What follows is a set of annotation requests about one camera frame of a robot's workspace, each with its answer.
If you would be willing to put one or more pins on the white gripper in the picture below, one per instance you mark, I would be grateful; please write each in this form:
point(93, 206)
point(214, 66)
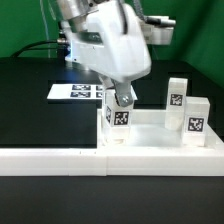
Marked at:
point(111, 38)

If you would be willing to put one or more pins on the white L-shaped obstacle fence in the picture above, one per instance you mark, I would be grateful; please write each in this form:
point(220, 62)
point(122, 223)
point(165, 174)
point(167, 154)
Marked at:
point(104, 161)

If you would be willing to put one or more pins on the white square table top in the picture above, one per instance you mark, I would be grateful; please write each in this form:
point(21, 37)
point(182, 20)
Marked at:
point(148, 130)

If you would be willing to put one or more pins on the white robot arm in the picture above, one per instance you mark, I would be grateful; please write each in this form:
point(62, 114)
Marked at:
point(111, 37)

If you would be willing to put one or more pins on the paper sheet with markers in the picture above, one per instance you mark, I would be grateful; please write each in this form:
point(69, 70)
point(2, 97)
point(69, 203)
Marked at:
point(75, 91)

